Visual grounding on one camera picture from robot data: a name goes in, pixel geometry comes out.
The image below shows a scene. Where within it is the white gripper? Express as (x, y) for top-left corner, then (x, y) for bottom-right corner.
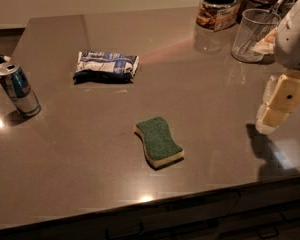
(253, 0), (300, 135)

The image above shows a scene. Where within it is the green and yellow sponge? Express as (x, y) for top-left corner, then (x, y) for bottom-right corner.
(134, 117), (184, 169)

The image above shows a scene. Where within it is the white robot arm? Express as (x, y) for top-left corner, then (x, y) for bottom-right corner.
(253, 0), (300, 135)

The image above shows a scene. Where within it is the blue chip bag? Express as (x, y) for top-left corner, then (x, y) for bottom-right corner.
(73, 50), (139, 83)

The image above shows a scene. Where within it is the metal whisk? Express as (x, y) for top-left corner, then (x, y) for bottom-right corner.
(231, 0), (286, 63)

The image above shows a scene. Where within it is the clear plastic measuring cup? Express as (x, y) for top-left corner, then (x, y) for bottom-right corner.
(231, 8), (281, 63)

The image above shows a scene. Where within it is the glass jar with black lid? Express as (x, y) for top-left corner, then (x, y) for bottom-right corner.
(196, 0), (239, 32)

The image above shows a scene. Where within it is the silver blue energy drink can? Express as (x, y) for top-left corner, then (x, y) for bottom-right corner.
(0, 62), (41, 118)

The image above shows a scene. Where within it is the black object behind can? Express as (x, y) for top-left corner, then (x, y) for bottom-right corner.
(0, 55), (11, 64)

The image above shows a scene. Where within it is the black drawer handle right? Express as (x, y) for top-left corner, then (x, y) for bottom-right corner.
(280, 208), (300, 223)

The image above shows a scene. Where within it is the black drawer handle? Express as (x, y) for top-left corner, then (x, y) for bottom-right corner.
(256, 227), (279, 240)
(280, 208), (300, 223)

